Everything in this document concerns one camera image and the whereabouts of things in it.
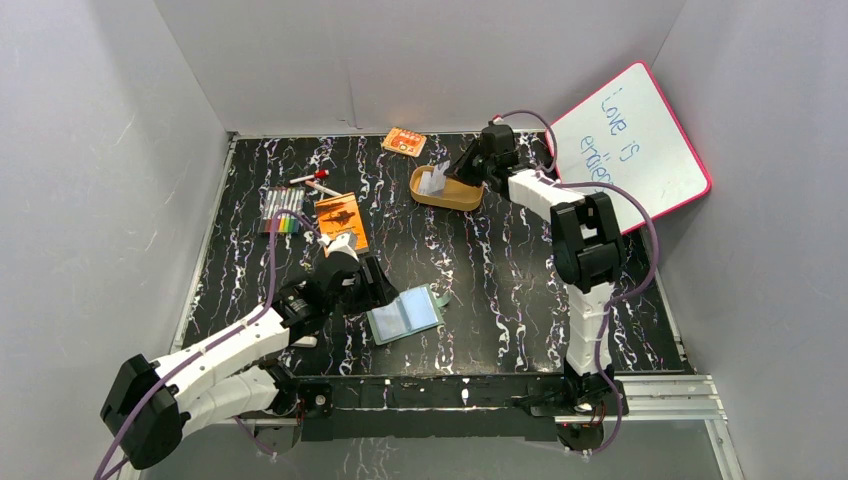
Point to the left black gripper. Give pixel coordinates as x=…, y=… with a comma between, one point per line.
x=374, y=285

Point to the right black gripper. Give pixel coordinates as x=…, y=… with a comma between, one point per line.
x=460, y=169

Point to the silver VIP card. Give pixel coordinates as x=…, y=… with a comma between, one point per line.
x=437, y=179

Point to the mint green card holder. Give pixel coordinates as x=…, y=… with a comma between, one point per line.
x=413, y=311

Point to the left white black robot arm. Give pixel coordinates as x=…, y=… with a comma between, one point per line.
x=153, y=405

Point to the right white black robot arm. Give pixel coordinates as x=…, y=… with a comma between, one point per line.
x=587, y=249

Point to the tan oval tray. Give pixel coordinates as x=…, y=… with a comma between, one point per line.
x=454, y=196

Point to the orange paperback book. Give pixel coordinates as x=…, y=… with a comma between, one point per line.
x=341, y=214

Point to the white marker pen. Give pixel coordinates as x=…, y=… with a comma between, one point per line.
x=323, y=189

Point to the red capped marker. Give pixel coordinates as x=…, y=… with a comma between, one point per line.
x=319, y=174

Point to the pack of coloured markers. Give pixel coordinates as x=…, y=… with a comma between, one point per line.
x=278, y=206

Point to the pink framed whiteboard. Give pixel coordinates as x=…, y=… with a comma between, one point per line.
x=626, y=134

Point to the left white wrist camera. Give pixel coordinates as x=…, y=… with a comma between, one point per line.
x=345, y=243

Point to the black aluminium base frame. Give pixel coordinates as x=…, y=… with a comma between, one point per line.
x=532, y=406

